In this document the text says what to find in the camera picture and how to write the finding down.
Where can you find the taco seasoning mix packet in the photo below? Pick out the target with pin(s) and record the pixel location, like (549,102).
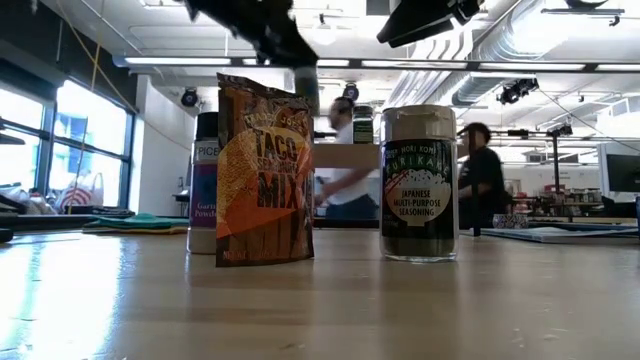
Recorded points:
(265,190)

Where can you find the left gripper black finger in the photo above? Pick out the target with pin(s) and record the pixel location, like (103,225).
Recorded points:
(290,47)

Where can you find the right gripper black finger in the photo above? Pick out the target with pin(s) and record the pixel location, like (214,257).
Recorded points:
(420,22)

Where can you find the white bag with red bullseye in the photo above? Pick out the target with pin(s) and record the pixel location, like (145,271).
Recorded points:
(80,197)

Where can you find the white lid furikake seasoning jar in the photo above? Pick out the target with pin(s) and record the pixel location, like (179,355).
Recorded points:
(419,200)

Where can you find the person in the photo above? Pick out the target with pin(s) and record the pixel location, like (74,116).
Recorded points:
(350,192)
(482,175)

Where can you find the black camera stand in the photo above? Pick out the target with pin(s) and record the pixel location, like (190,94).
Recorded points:
(556,165)

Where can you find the purple label garlic powder jar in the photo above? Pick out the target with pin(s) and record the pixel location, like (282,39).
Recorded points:
(202,190)

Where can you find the long ceiling light bar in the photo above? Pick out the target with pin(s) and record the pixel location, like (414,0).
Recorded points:
(175,60)

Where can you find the black computer monitor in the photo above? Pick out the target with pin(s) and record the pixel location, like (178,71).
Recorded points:
(625,172)

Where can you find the patterned cup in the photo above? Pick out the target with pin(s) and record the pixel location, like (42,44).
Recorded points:
(510,221)

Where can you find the black ceiling spotlight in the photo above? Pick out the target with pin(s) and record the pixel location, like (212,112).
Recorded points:
(517,90)

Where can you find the teal cloth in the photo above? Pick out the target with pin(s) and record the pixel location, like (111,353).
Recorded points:
(140,221)

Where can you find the round black ceiling camera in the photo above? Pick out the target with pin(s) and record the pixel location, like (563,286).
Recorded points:
(189,98)
(350,91)

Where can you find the silver ventilation duct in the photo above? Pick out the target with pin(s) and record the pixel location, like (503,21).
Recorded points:
(475,87)

